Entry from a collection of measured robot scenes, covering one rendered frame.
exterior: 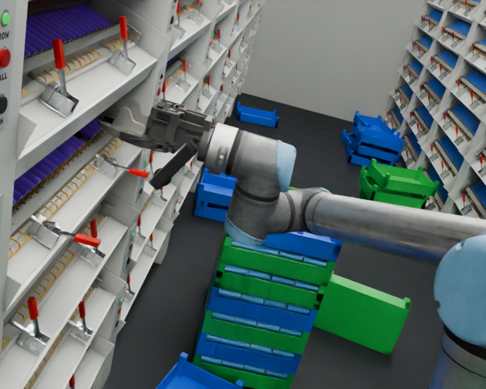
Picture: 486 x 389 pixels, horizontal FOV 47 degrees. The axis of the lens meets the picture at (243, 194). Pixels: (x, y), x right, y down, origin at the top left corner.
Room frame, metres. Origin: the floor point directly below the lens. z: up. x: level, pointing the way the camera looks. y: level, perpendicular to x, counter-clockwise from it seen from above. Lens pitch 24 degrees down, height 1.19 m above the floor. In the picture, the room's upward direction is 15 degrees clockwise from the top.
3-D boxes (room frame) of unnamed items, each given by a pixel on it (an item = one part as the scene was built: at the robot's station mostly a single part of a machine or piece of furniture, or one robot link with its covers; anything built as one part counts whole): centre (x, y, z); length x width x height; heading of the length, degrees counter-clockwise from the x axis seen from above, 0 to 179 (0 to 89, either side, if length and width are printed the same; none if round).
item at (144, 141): (0.99, 0.21, 0.80); 0.09 x 0.05 x 0.02; 96
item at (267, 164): (1.01, -0.02, 0.81); 0.12 x 0.09 x 0.10; 88
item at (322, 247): (1.40, -0.13, 0.52); 0.30 x 0.20 x 0.08; 94
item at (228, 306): (1.40, -0.13, 0.28); 0.30 x 0.20 x 0.08; 94
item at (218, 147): (1.01, 0.07, 0.82); 0.10 x 0.05 x 0.09; 178
